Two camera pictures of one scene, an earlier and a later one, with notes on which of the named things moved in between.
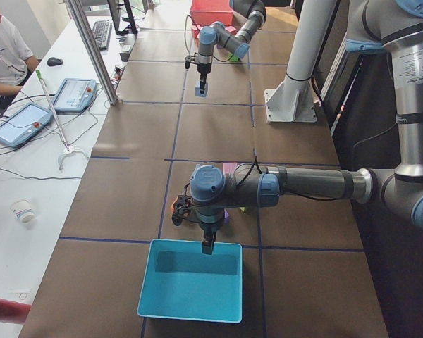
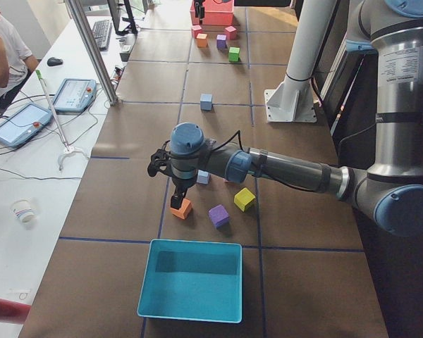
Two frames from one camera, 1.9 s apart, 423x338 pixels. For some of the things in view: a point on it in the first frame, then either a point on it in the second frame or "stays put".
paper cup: [24, 210] stays put
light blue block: [197, 89] -> [206, 101]
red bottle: [0, 309] stays put
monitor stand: [131, 29] stays put
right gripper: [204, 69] -> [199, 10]
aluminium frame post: [94, 50] stays put
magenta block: [230, 29] stays put
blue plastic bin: [180, 282] stays put
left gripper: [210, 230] -> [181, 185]
